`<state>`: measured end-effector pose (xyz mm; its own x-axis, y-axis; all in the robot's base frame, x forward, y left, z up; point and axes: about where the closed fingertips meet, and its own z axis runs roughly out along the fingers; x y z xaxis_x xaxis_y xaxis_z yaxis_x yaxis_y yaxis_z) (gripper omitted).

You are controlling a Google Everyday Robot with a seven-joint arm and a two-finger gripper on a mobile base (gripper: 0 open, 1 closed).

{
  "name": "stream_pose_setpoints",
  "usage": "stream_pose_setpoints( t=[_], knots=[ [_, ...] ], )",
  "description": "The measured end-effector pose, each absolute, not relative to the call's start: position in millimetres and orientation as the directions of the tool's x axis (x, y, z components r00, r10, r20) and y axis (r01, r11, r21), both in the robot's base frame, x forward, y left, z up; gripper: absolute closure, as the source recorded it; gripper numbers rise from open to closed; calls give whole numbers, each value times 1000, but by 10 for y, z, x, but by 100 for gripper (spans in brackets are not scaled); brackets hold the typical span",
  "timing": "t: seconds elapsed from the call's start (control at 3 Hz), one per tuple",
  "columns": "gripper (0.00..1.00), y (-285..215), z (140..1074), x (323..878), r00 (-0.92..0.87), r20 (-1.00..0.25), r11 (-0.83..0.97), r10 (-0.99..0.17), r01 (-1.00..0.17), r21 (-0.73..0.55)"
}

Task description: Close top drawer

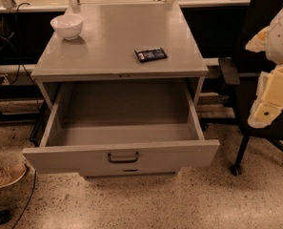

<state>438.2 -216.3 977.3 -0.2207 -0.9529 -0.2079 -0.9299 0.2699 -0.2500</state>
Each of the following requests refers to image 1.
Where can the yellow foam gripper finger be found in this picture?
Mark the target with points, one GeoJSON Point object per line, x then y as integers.
{"type": "Point", "coordinates": [269, 99]}

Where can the grey top drawer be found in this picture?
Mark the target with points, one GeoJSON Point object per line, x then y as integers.
{"type": "Point", "coordinates": [88, 120]}

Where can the grey drawer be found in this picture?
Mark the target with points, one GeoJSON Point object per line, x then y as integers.
{"type": "Point", "coordinates": [131, 172]}
{"type": "Point", "coordinates": [88, 120]}

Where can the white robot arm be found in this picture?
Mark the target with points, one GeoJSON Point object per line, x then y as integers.
{"type": "Point", "coordinates": [270, 40]}

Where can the grey drawer cabinet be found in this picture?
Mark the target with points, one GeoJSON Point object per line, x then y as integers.
{"type": "Point", "coordinates": [104, 51]}

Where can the grey bottom drawer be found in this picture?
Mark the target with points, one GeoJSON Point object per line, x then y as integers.
{"type": "Point", "coordinates": [131, 172]}

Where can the black office chair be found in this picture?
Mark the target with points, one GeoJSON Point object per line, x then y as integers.
{"type": "Point", "coordinates": [254, 76]}

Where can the dark blue snack packet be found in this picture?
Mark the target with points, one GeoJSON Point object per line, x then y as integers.
{"type": "Point", "coordinates": [150, 54]}

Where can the white ceramic bowl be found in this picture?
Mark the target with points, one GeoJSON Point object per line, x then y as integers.
{"type": "Point", "coordinates": [68, 26]}

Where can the tan shoe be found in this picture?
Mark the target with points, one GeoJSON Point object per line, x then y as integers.
{"type": "Point", "coordinates": [11, 175]}

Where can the black floor object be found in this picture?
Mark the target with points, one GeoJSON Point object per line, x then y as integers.
{"type": "Point", "coordinates": [5, 216]}

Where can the black drawer handle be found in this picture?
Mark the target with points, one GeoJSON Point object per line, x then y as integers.
{"type": "Point", "coordinates": [123, 159]}

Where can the white wall socket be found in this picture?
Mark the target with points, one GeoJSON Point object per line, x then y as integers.
{"type": "Point", "coordinates": [4, 80]}

